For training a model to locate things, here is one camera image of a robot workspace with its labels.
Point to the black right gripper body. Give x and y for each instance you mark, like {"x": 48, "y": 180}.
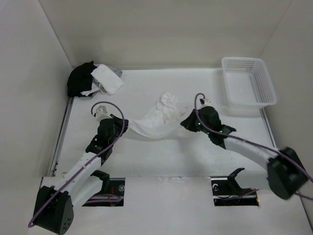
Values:
{"x": 193, "y": 125}

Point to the white tank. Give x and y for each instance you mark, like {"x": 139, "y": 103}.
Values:
{"x": 163, "y": 118}
{"x": 109, "y": 81}

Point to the grey tank top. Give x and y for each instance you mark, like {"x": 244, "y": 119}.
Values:
{"x": 117, "y": 71}

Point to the folded white tank top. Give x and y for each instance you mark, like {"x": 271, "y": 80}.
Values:
{"x": 109, "y": 81}

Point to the black tank top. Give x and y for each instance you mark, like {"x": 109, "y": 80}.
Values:
{"x": 80, "y": 82}

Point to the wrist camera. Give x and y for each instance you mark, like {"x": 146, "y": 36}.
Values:
{"x": 101, "y": 113}
{"x": 205, "y": 102}

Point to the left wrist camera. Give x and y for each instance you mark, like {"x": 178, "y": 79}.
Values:
{"x": 101, "y": 113}

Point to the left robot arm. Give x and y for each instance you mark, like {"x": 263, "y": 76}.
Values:
{"x": 55, "y": 204}

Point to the white plastic basket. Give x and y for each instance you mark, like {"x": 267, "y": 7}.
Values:
{"x": 248, "y": 84}

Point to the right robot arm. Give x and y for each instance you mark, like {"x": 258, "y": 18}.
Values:
{"x": 285, "y": 172}

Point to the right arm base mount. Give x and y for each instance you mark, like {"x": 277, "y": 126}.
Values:
{"x": 227, "y": 192}

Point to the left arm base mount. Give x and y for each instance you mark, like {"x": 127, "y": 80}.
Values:
{"x": 111, "y": 193}

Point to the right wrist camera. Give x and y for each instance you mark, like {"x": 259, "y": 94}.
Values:
{"x": 205, "y": 102}

